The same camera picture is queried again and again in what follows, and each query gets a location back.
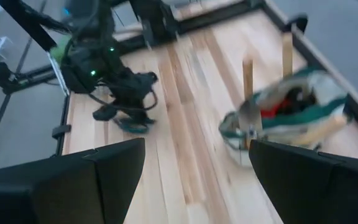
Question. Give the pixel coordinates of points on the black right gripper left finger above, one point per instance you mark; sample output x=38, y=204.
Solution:
x=57, y=193

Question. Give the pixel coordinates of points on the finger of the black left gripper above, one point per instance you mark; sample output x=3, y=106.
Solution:
x=134, y=116
x=146, y=115

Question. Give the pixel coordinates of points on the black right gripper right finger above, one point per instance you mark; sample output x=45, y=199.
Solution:
x=315, y=189

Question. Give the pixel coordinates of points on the beige green canvas gardening bag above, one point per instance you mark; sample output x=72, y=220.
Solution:
x=294, y=119

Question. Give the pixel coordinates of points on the red black gardening glove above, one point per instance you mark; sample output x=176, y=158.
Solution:
x=272, y=111

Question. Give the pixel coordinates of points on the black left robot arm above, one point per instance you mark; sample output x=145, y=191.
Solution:
x=85, y=62

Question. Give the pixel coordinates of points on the black desk beam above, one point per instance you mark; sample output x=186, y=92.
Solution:
x=26, y=23

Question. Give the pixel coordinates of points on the black table clamp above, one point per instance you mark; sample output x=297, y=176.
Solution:
x=300, y=21

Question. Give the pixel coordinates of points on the black edge bracket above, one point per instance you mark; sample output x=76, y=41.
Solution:
x=61, y=131

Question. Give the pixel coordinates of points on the black metal table frame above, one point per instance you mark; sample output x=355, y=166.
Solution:
x=216, y=23

